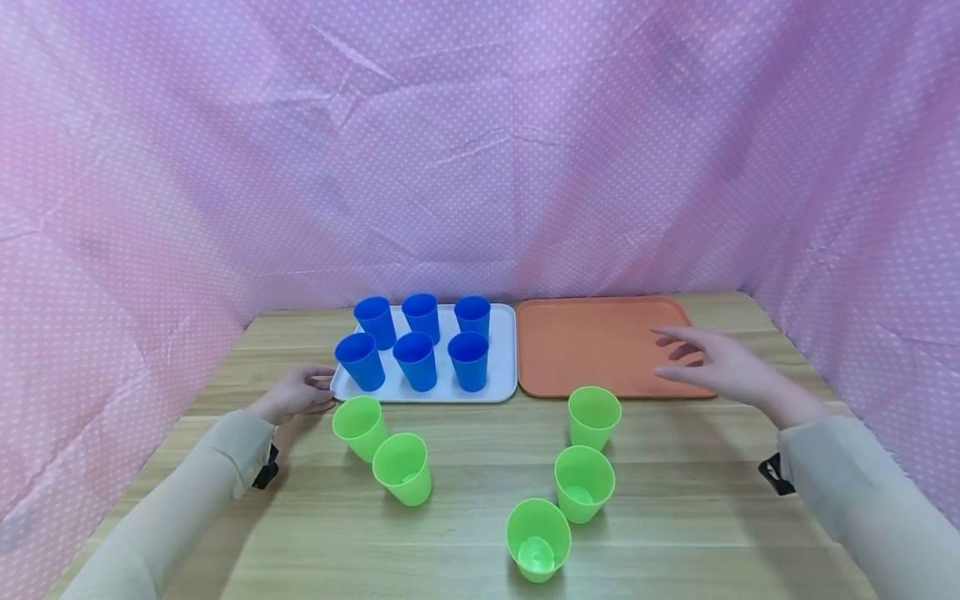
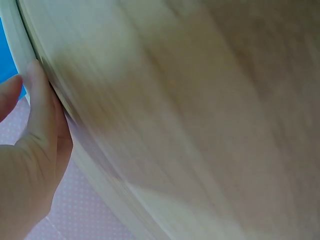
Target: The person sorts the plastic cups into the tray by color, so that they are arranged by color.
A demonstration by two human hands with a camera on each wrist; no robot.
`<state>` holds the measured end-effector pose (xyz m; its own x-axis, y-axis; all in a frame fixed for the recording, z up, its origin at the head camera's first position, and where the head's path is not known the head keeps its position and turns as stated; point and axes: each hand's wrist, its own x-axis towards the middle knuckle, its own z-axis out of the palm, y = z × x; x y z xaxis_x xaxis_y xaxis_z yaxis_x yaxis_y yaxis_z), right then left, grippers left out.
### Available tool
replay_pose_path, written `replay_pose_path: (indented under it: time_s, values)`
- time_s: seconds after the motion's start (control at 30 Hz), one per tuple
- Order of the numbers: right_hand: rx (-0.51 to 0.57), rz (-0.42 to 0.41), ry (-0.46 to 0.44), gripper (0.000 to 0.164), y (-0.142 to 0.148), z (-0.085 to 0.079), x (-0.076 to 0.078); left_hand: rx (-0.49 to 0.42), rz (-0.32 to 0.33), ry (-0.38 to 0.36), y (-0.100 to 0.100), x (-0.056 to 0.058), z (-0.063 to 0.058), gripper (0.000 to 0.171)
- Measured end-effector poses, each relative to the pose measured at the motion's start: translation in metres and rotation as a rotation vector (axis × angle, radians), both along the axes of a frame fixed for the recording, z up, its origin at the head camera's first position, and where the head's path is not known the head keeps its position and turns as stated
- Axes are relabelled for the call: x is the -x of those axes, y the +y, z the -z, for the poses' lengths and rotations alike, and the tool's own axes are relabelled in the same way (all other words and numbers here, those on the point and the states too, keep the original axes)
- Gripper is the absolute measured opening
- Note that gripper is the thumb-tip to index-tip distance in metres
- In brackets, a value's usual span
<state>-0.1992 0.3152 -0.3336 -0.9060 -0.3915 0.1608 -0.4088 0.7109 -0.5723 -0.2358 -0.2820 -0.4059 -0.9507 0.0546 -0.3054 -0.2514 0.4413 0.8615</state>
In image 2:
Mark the person's left hand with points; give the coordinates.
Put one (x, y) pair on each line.
(27, 170)

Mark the person's left thumb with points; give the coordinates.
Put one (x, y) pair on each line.
(8, 96)

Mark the person's left fingers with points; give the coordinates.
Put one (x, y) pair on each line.
(63, 135)

